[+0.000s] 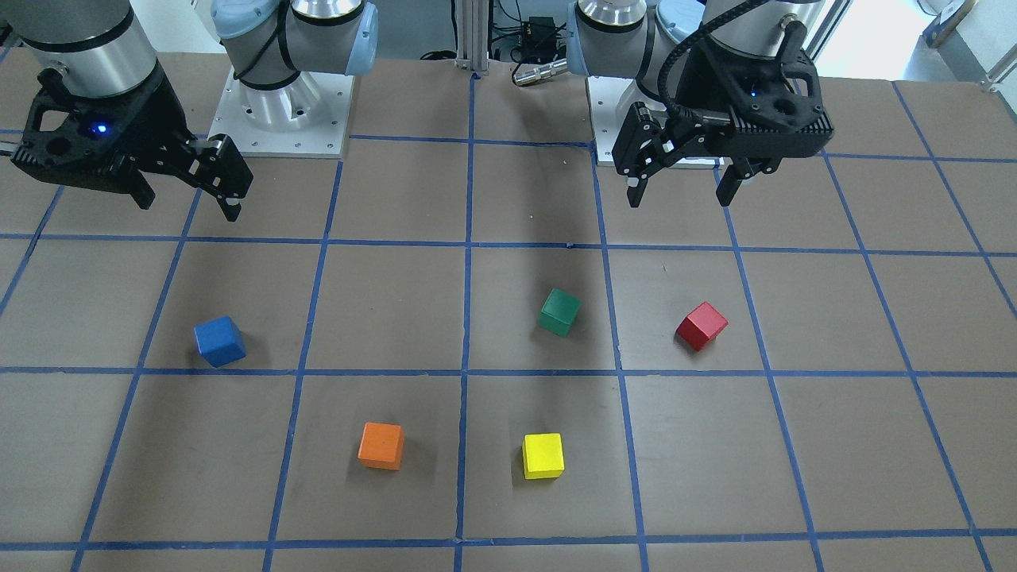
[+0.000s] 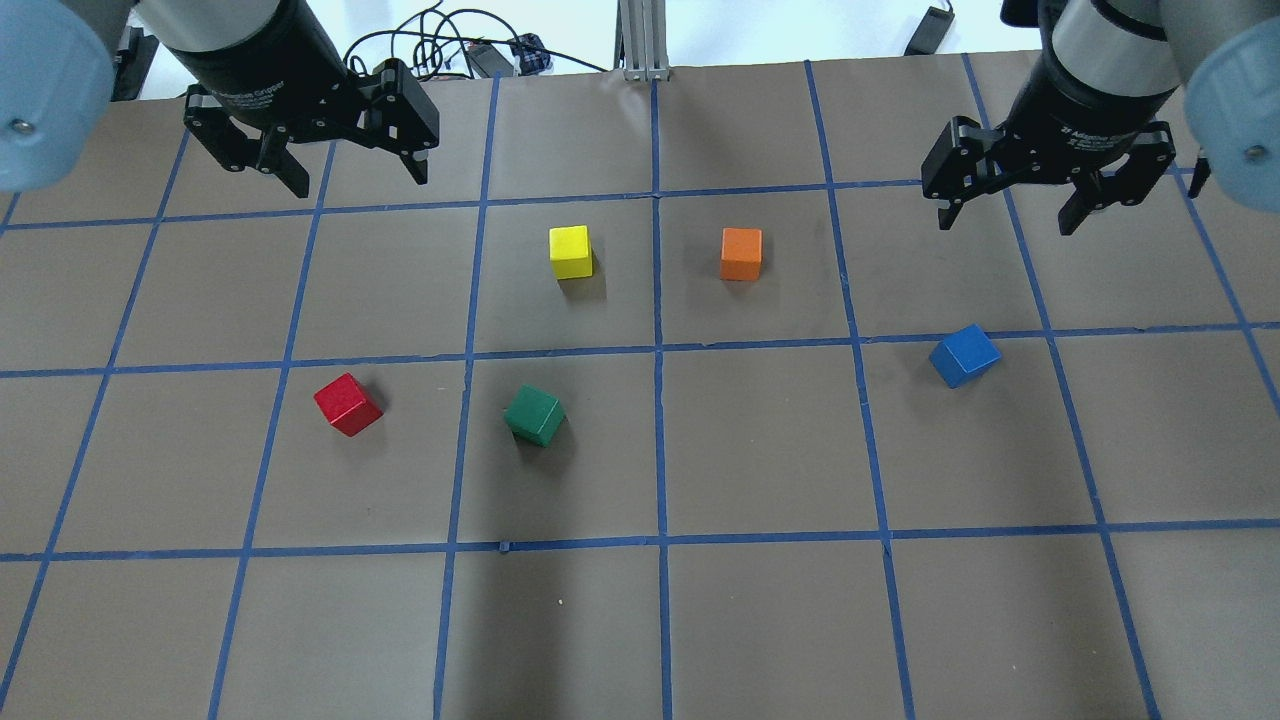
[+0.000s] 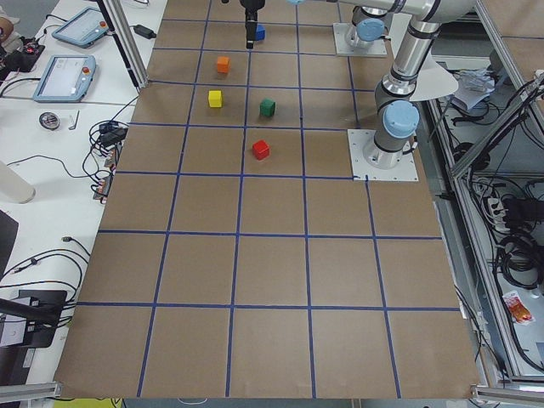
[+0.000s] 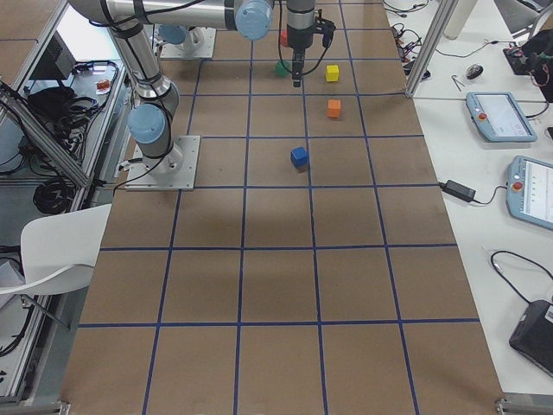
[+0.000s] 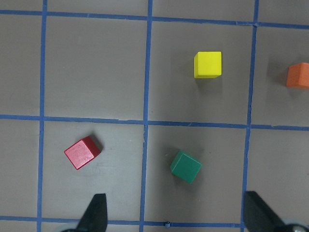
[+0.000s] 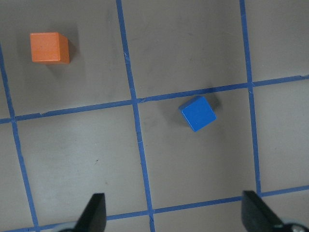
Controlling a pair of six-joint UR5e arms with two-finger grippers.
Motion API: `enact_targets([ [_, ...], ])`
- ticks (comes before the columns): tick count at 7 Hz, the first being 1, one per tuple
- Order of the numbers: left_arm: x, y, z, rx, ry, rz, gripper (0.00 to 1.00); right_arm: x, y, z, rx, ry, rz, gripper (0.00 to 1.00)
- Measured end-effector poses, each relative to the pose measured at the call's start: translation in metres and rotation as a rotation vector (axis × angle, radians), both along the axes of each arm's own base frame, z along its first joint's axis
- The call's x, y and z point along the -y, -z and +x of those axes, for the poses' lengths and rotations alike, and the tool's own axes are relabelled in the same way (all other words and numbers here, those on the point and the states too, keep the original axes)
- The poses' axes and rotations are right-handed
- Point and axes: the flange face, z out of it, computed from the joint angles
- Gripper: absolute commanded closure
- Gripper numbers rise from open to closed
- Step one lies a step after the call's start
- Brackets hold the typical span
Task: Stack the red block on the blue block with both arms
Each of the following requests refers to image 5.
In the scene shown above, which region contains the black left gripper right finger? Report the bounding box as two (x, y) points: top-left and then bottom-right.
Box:
(243, 191), (289, 232)

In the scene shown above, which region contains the green wooden block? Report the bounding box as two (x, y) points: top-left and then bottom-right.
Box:
(170, 150), (202, 184)

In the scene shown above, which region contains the red wooden block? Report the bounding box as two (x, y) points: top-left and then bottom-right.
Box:
(64, 136), (101, 170)

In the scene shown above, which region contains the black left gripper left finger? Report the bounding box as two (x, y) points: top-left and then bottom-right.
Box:
(76, 193), (107, 232)

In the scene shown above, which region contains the orange wooden block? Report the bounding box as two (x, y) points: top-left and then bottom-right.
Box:
(286, 62), (309, 90)

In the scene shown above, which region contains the yellow wooden block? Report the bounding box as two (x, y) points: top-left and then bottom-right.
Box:
(194, 51), (222, 79)

